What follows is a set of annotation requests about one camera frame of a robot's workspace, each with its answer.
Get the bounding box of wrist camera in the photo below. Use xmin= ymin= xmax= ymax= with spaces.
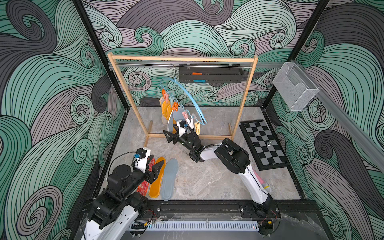
xmin=132 ymin=147 xmax=151 ymax=173
xmin=177 ymin=120 xmax=189 ymax=137

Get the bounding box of white insole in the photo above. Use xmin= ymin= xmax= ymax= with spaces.
xmin=167 ymin=111 xmax=176 ymax=134

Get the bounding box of pink microphone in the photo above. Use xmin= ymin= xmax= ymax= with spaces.
xmin=260 ymin=180 xmax=272 ymax=193

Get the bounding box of white slotted cable duct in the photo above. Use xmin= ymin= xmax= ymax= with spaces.
xmin=147 ymin=220 xmax=259 ymax=232

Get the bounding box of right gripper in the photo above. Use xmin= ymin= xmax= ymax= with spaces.
xmin=168 ymin=122 xmax=196 ymax=152

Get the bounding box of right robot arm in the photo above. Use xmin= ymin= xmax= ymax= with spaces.
xmin=163 ymin=121 xmax=278 ymax=219

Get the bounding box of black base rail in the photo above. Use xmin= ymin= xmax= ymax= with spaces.
xmin=138 ymin=200 xmax=320 ymax=221

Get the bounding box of red patterned insole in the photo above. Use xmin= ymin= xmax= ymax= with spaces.
xmin=137 ymin=155 xmax=154 ymax=196

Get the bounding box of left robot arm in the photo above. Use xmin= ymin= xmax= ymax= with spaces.
xmin=80 ymin=160 xmax=165 ymax=240

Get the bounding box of white clothes peg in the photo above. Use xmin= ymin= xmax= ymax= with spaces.
xmin=186 ymin=117 xmax=195 ymax=129

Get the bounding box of clear acrylic wall box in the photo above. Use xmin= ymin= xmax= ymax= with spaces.
xmin=273 ymin=62 xmax=319 ymax=112

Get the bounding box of orange insole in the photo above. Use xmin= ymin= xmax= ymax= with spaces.
xmin=161 ymin=101 xmax=173 ymax=125
xmin=148 ymin=157 xmax=166 ymax=199

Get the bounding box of pink clothes peg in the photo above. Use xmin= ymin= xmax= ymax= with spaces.
xmin=182 ymin=111 xmax=189 ymax=120

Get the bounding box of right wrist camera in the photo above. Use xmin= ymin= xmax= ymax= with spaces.
xmin=177 ymin=120 xmax=189 ymax=137

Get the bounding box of blue clip hanger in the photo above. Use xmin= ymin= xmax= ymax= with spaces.
xmin=159 ymin=77 xmax=208 ymax=126

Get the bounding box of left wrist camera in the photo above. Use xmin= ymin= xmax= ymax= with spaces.
xmin=132 ymin=147 xmax=151 ymax=173

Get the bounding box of black wall tool holder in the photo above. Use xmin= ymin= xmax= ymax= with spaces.
xmin=179 ymin=67 xmax=244 ymax=84

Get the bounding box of grey blue insole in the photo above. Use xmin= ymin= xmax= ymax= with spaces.
xmin=161 ymin=159 xmax=179 ymax=201
xmin=173 ymin=109 xmax=186 ymax=122

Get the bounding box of black white chessboard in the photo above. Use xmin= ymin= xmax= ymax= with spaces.
xmin=240 ymin=120 xmax=290 ymax=171

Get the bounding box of wooden clothes rack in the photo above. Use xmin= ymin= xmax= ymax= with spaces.
xmin=107 ymin=52 xmax=259 ymax=146

